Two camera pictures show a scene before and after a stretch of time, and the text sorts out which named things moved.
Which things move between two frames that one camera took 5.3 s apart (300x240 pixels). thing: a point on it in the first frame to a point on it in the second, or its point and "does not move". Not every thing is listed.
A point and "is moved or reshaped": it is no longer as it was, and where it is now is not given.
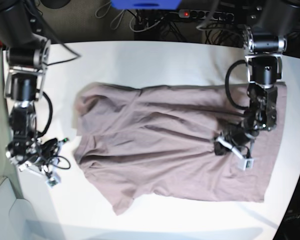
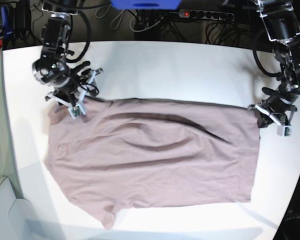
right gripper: [241, 133] to [279, 102]
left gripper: [44, 151] to [65, 94]
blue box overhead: [146, 4] does not move
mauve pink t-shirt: [134, 142] is moved or reshaped
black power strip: [197, 14] does not move
